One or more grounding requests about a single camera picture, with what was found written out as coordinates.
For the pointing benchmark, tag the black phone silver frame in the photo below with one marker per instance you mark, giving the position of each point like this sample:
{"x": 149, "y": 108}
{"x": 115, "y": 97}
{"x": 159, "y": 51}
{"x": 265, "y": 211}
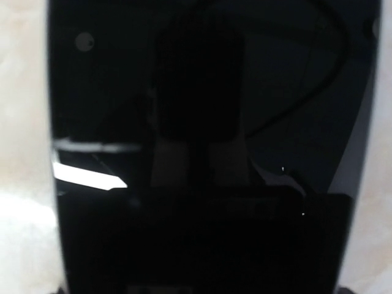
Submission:
{"x": 208, "y": 146}

